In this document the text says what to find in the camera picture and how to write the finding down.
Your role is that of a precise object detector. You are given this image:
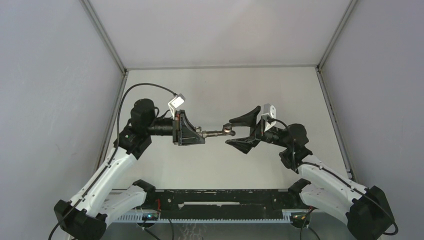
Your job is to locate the metal water faucet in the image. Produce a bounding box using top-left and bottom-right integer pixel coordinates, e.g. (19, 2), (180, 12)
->
(202, 123), (236, 138)

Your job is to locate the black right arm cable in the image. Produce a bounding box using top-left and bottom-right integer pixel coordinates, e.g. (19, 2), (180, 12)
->
(266, 118), (399, 240)

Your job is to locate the metal elbow pipe fitting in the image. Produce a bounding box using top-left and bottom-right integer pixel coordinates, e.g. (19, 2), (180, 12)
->
(195, 126), (207, 138)

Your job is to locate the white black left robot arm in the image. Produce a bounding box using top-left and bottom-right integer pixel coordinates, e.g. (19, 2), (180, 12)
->
(54, 98), (205, 240)

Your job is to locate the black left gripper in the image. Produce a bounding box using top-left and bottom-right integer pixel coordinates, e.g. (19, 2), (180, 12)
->
(145, 109), (205, 146)

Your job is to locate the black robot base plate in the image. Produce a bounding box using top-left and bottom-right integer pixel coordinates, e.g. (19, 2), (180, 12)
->
(138, 189), (308, 219)

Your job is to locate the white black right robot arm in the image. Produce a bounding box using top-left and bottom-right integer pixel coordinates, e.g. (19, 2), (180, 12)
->
(223, 104), (399, 240)

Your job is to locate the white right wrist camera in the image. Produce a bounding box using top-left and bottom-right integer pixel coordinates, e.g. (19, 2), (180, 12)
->
(261, 103), (277, 132)

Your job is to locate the white slotted cable duct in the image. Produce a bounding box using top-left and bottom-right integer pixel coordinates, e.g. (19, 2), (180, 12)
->
(112, 211), (293, 224)

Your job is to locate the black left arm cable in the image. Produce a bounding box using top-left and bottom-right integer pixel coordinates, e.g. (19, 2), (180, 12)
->
(47, 82), (178, 240)

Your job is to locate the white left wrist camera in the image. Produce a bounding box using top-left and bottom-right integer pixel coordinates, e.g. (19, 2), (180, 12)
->
(167, 93), (186, 119)

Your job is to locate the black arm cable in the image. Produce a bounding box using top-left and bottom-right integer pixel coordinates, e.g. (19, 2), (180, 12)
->
(266, 118), (399, 240)
(47, 82), (178, 240)

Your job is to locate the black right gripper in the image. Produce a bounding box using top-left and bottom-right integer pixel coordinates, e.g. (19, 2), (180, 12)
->
(225, 106), (290, 155)

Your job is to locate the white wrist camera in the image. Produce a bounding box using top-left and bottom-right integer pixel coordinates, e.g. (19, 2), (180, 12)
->
(261, 103), (277, 132)
(167, 93), (186, 119)

